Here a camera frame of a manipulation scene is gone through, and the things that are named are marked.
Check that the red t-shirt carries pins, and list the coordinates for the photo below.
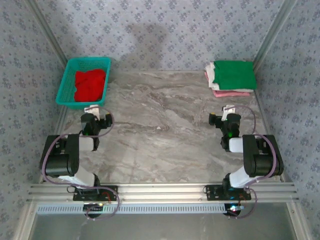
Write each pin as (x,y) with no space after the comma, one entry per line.
(90,85)

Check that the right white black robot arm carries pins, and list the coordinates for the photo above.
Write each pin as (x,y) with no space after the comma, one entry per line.
(262,160)

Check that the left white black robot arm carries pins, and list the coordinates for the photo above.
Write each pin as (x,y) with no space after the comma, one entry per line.
(62,160)

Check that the teal plastic basket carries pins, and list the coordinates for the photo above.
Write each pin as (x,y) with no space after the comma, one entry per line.
(66,95)

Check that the white folded t-shirt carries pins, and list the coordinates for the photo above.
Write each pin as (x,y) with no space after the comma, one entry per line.
(211,75)

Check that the green folded t-shirt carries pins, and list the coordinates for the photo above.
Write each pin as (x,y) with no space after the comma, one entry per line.
(235,75)

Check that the black controller board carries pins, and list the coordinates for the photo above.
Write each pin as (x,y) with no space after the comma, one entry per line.
(93,207)
(233,208)

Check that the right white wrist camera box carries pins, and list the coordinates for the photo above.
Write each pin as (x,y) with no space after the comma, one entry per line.
(230,110)

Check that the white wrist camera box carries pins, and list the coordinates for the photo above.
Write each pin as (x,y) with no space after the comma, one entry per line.
(230,110)
(93,109)

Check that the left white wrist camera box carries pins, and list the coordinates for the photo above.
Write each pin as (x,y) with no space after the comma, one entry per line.
(93,109)

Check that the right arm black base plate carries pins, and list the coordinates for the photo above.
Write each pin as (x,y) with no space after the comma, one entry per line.
(215,193)

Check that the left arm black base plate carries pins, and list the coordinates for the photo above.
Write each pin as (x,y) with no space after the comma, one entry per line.
(85,196)

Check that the aluminium mounting rail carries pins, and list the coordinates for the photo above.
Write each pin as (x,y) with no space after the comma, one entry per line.
(160,191)

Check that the aluminium frame post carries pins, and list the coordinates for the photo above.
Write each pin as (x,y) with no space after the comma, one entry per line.
(46,32)
(275,30)

